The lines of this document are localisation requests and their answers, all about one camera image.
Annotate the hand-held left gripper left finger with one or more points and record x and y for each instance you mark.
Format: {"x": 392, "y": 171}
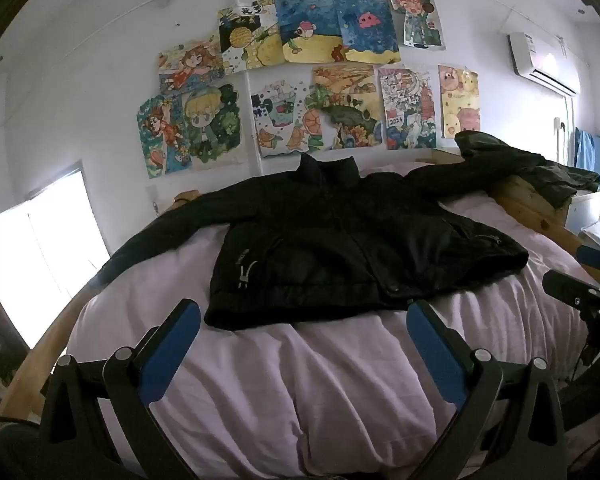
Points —
{"x": 167, "y": 355}

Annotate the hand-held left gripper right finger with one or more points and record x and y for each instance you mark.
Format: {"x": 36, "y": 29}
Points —
{"x": 437, "y": 355}

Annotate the black jacket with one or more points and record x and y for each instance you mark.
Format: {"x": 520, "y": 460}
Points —
{"x": 340, "y": 240}

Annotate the white storage box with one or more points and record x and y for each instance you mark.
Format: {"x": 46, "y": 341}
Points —
{"x": 585, "y": 210}

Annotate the blue towel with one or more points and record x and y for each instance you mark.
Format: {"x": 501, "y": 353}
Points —
{"x": 592, "y": 157}

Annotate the dark olive garment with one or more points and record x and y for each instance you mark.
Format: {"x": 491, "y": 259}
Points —
{"x": 535, "y": 165}

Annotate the pink blanket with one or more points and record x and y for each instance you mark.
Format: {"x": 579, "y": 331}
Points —
{"x": 300, "y": 390}

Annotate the bright window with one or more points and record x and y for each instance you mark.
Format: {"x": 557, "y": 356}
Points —
{"x": 30, "y": 260}

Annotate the white air conditioner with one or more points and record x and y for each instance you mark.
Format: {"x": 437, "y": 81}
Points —
{"x": 540, "y": 60}

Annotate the wooden bed frame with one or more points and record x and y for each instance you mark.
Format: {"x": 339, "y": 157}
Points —
{"x": 525, "y": 195}

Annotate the white wall socket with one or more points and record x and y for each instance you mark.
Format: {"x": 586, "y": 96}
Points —
{"x": 155, "y": 200}

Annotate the group of wall drawings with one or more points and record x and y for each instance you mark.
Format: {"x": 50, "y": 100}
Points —
{"x": 305, "y": 30}

